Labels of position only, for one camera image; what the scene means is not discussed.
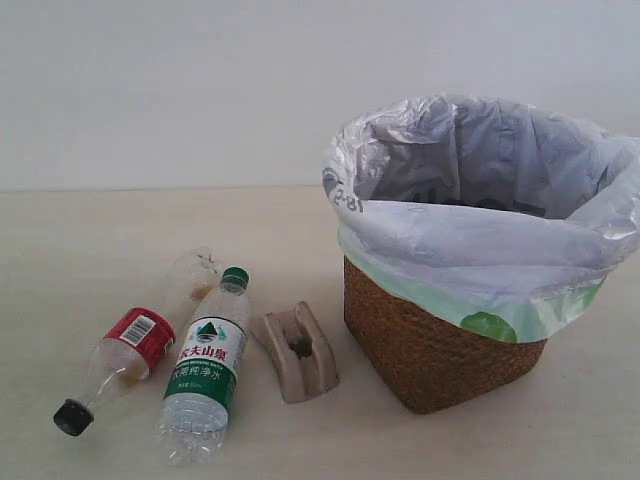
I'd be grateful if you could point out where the beige paper pulp packaging piece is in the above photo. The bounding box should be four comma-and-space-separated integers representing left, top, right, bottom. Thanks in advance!
250, 301, 339, 404

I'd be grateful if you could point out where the red label cola bottle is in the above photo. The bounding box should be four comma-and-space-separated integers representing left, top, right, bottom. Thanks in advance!
53, 247, 224, 436

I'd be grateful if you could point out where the green label water bottle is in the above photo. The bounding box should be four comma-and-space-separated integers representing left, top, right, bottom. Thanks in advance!
155, 267, 250, 465

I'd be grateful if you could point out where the woven brown wicker basket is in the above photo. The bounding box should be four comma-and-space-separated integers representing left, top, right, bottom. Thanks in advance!
343, 259, 546, 414

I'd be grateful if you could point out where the white plastic bin liner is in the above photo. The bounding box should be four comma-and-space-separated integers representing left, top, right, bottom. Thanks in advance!
322, 94, 639, 343

